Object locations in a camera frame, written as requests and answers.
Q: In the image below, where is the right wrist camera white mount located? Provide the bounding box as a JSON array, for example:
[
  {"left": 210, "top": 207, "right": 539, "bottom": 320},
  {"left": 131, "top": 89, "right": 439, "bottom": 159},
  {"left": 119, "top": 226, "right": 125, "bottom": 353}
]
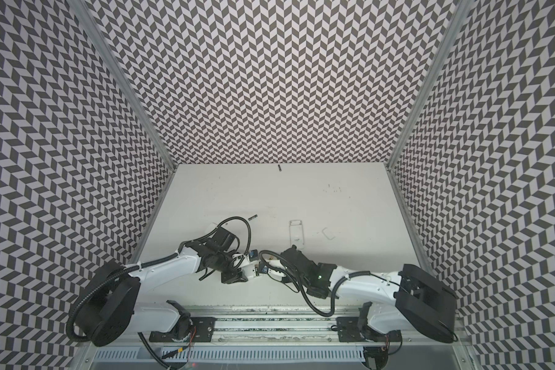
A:
[{"left": 257, "top": 261, "right": 283, "bottom": 282}]

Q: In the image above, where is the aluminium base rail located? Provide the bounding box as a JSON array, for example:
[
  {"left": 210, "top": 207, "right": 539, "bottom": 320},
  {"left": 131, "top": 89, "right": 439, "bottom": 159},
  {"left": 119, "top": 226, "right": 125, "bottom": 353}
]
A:
[{"left": 80, "top": 306, "right": 468, "bottom": 348}]

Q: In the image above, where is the clear remote battery cover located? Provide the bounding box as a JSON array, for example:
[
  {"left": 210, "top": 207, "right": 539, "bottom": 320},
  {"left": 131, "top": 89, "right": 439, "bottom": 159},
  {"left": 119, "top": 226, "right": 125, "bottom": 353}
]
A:
[{"left": 322, "top": 228, "right": 338, "bottom": 241}]

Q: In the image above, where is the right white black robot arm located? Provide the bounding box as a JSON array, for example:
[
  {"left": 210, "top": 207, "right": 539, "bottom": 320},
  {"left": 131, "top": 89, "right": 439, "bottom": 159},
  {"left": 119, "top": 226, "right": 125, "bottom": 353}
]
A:
[{"left": 258, "top": 246, "right": 458, "bottom": 343}]

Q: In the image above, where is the white remote with back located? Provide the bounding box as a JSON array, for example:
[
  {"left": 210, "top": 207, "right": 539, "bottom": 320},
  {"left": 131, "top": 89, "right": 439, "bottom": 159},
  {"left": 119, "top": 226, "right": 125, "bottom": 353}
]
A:
[{"left": 289, "top": 220, "right": 305, "bottom": 250}]

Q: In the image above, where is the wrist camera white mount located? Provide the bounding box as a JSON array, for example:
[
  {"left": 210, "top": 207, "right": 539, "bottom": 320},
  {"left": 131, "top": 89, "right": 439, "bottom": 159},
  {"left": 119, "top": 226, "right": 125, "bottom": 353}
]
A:
[
  {"left": 257, "top": 261, "right": 283, "bottom": 282},
  {"left": 240, "top": 250, "right": 259, "bottom": 281}
]

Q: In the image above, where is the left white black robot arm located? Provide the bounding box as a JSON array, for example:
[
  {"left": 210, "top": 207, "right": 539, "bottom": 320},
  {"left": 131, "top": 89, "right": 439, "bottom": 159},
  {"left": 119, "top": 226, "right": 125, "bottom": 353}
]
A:
[{"left": 65, "top": 226, "right": 251, "bottom": 347}]

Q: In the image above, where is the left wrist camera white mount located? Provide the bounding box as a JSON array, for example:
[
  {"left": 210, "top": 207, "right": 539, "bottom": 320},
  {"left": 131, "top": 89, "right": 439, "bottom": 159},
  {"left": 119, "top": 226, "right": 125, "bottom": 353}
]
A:
[{"left": 240, "top": 250, "right": 259, "bottom": 281}]

